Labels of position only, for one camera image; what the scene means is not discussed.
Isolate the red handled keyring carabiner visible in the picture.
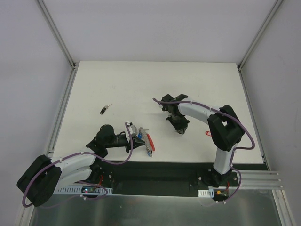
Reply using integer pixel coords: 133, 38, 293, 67
138, 127, 155, 157

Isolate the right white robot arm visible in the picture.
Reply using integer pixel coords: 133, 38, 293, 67
159, 94, 245, 187

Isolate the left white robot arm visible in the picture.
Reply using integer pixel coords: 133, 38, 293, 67
16, 122, 145, 208

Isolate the left black tag key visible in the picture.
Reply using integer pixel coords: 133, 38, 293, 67
100, 104, 112, 115

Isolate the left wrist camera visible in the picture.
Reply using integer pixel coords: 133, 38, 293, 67
125, 121, 139, 141

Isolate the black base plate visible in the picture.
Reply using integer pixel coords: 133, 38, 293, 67
72, 160, 238, 195

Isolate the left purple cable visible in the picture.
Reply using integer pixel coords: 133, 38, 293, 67
22, 121, 135, 208

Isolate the right grey cable duct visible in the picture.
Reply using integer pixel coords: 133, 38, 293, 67
198, 189, 214, 198

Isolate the grey cable duct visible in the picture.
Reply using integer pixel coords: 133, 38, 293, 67
198, 189, 214, 198
54, 185, 113, 195

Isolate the left grey cable duct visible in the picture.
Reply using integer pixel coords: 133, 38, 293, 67
54, 185, 113, 195

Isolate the aluminium front rail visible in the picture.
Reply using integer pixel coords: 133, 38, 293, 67
240, 170, 284, 190

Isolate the right aluminium frame post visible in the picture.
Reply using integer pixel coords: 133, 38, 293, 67
238, 0, 285, 72

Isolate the aluminium frame post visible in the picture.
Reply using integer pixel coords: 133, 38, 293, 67
238, 0, 285, 72
35, 0, 76, 69

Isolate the left aluminium frame post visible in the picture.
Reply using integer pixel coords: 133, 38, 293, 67
35, 0, 76, 69

